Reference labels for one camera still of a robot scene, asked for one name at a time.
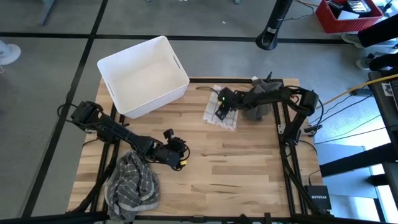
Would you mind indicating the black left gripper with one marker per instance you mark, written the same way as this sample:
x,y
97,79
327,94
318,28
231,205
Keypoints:
x,y
168,155

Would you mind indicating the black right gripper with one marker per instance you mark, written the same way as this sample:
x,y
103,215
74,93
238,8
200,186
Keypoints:
x,y
228,96

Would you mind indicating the white red-checked towel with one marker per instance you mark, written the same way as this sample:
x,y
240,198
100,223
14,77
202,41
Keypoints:
x,y
230,123

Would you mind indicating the plain grey towel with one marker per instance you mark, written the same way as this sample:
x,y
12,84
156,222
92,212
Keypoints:
x,y
256,113

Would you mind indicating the dark grey checked towel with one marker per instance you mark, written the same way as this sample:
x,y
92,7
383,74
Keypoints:
x,y
130,186

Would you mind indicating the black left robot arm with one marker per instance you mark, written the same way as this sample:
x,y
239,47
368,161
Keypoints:
x,y
121,132

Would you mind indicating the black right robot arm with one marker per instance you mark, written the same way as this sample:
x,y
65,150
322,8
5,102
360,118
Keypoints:
x,y
273,95

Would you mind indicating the white plastic storage bin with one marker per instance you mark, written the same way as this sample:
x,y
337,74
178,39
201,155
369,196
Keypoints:
x,y
143,77

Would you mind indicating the black tower stand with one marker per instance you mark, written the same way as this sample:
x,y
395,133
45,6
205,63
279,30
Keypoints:
x,y
273,25

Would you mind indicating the grey floor power strip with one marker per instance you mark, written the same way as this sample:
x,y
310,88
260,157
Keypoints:
x,y
363,91

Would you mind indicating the red plastic crate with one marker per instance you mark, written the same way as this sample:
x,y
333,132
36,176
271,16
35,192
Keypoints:
x,y
351,26

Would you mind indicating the white paper sheet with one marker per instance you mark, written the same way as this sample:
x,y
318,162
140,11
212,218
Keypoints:
x,y
348,15

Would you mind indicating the black desk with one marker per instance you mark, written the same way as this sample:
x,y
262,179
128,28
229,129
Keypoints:
x,y
382,105

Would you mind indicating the black striped device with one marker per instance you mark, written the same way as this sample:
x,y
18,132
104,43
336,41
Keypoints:
x,y
359,5

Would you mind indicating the person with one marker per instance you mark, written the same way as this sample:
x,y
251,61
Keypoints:
x,y
379,31

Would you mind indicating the person's white shoe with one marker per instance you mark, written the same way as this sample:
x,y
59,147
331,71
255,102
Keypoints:
x,y
11,54

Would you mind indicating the grey furniture leg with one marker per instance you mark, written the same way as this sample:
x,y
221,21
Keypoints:
x,y
48,11

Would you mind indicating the black aluminium table frame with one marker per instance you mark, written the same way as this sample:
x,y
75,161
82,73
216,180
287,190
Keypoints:
x,y
199,80

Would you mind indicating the black Netgear network switch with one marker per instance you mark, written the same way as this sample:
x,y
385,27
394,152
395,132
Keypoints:
x,y
317,197

